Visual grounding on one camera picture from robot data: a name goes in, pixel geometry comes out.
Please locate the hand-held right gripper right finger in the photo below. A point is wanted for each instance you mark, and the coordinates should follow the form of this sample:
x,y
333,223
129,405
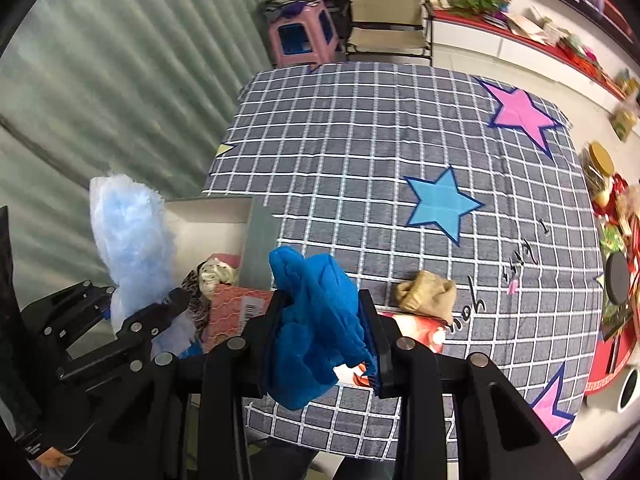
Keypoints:
x,y
374,360

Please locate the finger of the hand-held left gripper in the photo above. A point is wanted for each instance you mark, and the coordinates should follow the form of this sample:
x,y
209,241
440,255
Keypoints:
x,y
70,310
150,322

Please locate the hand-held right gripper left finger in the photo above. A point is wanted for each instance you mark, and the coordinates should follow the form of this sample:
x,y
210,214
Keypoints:
x,y
260,340

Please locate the pink knit sock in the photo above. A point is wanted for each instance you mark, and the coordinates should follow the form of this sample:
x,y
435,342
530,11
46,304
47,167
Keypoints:
x,y
230,310

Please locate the blue knit cloth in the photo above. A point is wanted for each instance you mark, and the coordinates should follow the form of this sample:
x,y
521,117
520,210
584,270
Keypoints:
x,y
315,320

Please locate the cream polka-dot cloth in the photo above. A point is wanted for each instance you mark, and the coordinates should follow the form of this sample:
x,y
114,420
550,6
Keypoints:
x,y
215,270

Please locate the light blue fluffy cloth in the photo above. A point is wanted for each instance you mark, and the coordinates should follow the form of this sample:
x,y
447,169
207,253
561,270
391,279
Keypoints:
x,y
130,240

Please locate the cardboard box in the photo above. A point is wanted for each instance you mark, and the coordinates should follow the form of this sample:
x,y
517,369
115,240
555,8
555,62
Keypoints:
x,y
260,250

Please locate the leopard print cloth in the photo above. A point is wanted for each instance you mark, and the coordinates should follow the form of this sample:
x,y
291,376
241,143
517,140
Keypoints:
x,y
192,290

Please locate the red white cloth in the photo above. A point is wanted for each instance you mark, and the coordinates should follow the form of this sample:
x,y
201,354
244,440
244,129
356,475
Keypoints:
x,y
420,332

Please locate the tan sock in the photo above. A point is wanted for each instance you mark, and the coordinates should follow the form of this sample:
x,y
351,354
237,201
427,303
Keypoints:
x,y
425,292

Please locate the person's dark trousers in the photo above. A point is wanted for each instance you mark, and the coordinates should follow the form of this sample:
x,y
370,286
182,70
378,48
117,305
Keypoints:
x,y
350,470

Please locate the grey plaid star blanket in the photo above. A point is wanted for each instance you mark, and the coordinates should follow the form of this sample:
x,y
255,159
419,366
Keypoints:
x,y
350,160

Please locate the red round mat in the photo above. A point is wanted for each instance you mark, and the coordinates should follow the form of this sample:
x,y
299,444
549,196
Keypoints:
x,y
610,370

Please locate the white round appliance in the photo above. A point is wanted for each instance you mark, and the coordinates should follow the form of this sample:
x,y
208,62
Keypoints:
x,y
620,402

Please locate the black round stool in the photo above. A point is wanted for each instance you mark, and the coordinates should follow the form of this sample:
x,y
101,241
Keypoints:
x,y
617,275

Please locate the pile of assorted goods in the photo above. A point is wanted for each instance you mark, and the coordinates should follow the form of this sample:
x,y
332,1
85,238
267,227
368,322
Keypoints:
x,y
612,230

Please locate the yellow round lid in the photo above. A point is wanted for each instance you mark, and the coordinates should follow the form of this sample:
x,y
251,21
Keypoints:
x,y
601,159

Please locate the pink plastic stool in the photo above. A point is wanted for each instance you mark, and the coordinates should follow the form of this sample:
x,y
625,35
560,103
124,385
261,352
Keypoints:
x,y
300,16

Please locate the green yellow packet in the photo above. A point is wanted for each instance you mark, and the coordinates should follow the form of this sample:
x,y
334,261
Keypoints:
x,y
625,122

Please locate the folding chair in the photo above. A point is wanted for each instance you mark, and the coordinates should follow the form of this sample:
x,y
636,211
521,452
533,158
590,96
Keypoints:
x,y
385,5

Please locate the red wall shelf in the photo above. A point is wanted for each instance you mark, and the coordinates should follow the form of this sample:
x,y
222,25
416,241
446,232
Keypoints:
x,y
475,22

